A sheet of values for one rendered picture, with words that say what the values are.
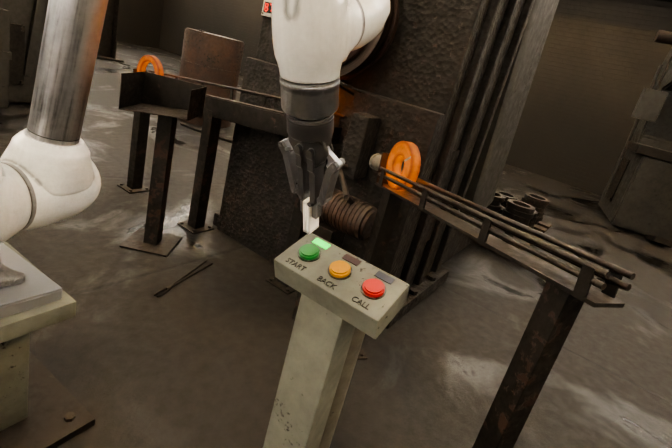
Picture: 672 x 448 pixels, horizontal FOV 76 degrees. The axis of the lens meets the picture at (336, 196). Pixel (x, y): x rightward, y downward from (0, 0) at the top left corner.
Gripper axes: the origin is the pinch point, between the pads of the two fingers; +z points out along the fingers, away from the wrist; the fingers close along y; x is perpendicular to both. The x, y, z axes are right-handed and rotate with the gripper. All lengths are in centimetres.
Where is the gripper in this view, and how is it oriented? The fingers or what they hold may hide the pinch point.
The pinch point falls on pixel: (310, 214)
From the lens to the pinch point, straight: 78.7
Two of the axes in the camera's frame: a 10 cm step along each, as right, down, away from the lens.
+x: -6.1, 4.4, -6.6
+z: -0.3, 8.2, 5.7
